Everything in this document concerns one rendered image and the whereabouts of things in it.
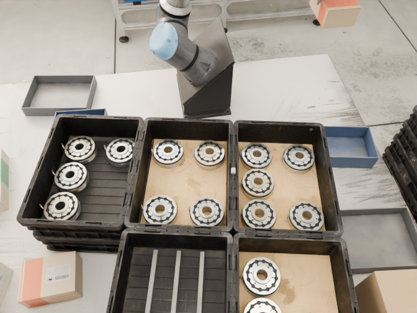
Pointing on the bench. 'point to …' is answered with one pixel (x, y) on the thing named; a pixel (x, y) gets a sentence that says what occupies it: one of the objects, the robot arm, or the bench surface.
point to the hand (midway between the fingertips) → (335, 1)
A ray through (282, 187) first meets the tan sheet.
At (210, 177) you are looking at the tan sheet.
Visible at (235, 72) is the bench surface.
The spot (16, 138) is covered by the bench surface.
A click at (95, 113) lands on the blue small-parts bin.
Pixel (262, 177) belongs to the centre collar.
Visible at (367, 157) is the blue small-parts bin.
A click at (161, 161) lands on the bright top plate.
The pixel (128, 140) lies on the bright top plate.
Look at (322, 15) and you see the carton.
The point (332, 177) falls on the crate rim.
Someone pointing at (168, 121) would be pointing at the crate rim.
